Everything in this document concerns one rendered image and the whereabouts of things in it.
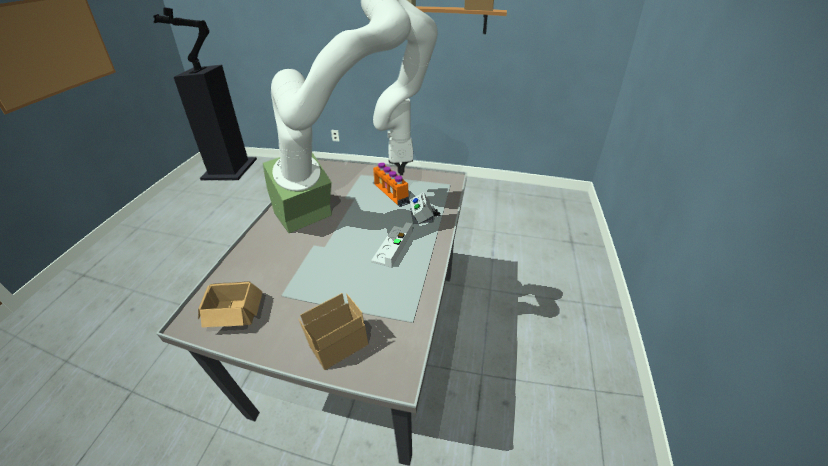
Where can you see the white key housing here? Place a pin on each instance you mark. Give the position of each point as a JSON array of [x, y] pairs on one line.
[[421, 210]]

